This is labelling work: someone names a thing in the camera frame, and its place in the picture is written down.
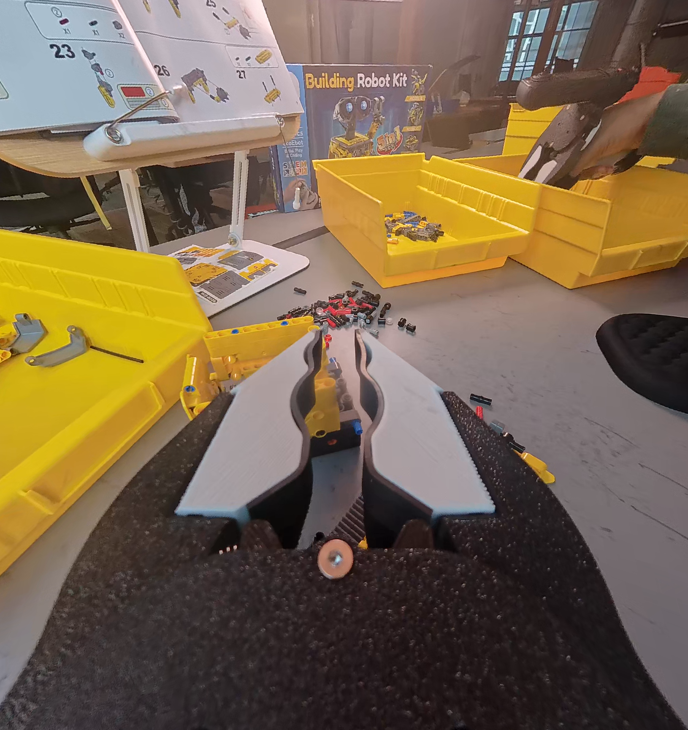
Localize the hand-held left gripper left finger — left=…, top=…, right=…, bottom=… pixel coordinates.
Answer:
left=176, top=331, right=324, bottom=543

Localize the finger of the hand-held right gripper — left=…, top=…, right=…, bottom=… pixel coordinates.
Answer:
left=517, top=108, right=592, bottom=190

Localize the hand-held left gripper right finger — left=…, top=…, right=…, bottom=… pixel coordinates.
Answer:
left=354, top=330, right=498, bottom=543

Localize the yellow black lego model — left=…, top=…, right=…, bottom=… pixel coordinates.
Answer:
left=181, top=317, right=368, bottom=455

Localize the small yellow lego subassembly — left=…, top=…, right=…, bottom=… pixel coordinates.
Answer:
left=487, top=420, right=557, bottom=486

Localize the heap of lego parts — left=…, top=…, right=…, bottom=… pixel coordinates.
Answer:
left=384, top=209, right=445, bottom=244

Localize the pile of small lego pins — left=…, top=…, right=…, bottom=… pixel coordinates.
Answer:
left=278, top=286, right=417, bottom=335

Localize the grey lego piece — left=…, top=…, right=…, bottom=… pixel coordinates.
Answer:
left=11, top=314, right=46, bottom=352

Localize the person's right hand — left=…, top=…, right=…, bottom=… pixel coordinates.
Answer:
left=572, top=94, right=669, bottom=182

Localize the paned window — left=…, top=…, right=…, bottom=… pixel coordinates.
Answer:
left=498, top=0, right=601, bottom=83

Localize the empty yellow storage bin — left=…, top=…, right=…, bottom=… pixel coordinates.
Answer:
left=458, top=103, right=688, bottom=288

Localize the large yellow storage bin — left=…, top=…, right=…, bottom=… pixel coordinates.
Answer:
left=0, top=226, right=214, bottom=596

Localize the blue robot kit box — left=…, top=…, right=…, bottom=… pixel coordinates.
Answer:
left=274, top=63, right=436, bottom=214

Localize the printed instruction sheet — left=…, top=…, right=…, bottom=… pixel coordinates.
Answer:
left=173, top=246, right=279, bottom=303

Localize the yellow bin with small parts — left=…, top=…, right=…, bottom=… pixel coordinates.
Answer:
left=314, top=154, right=541, bottom=288

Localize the black textured pad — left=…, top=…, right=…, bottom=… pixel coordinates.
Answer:
left=596, top=314, right=688, bottom=418

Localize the white book stand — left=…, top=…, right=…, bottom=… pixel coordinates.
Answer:
left=0, top=89, right=311, bottom=317

